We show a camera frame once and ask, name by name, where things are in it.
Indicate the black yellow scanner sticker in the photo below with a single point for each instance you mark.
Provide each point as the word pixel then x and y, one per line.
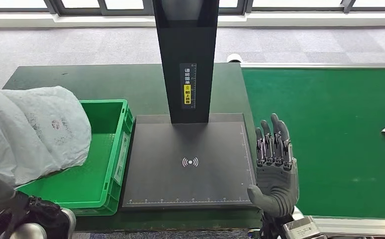
pixel 187 95

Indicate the black inbound scanner machine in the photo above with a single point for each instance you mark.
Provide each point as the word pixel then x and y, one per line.
pixel 192 184

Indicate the white window sill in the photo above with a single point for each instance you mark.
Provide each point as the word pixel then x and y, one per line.
pixel 80 20

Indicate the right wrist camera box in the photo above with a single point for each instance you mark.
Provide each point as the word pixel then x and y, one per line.
pixel 303 229

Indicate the green conveyor belt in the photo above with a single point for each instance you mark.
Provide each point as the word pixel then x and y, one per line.
pixel 327 115

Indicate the green plastic crate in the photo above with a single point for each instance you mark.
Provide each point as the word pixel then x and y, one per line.
pixel 97 165

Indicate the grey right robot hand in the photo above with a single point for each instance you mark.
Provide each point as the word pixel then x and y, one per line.
pixel 278 191

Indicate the white crate label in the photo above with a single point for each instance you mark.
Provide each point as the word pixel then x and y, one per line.
pixel 121 158

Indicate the dark green table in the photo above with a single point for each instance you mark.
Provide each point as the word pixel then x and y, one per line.
pixel 113 85

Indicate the dark window frame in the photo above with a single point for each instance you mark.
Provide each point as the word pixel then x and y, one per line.
pixel 80 11

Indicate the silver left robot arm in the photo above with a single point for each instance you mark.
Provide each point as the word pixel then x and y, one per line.
pixel 31 231

